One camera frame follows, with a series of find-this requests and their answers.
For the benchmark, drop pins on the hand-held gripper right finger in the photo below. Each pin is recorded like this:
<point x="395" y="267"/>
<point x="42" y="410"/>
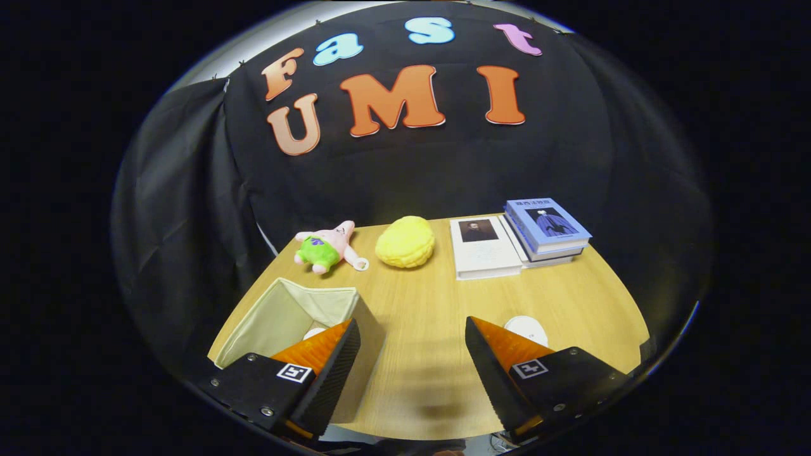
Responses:
<point x="491" y="380"/>

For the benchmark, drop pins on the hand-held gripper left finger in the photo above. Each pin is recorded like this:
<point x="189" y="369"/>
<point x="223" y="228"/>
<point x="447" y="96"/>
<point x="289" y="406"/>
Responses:
<point x="336" y="380"/>

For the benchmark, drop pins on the white canvas shoe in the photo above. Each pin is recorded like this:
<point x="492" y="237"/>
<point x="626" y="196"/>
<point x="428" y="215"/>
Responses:
<point x="315" y="333"/>
<point x="526" y="328"/>

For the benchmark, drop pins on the brown fabric storage box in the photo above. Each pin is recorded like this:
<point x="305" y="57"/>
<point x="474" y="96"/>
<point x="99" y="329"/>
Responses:
<point x="285" y="316"/>

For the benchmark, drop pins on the white book with portrait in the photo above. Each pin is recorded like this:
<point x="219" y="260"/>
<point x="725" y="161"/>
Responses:
<point x="485" y="253"/>

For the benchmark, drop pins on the white book under stack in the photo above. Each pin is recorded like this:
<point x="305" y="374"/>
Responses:
<point x="521" y="256"/>

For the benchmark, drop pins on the pink starfish plush toy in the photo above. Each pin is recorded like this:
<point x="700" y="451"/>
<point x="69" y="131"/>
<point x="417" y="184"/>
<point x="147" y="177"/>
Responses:
<point x="320" y="250"/>

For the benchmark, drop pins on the dark spine book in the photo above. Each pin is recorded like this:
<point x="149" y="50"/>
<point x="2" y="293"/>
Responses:
<point x="557" y="256"/>

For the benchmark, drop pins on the yellow bumpy plush toy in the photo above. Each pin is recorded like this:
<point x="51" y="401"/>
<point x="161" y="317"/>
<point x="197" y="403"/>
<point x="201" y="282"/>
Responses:
<point x="405" y="244"/>

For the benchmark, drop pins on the blue cover book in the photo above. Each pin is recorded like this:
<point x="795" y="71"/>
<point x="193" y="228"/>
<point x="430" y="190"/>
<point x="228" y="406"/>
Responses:
<point x="548" y="221"/>

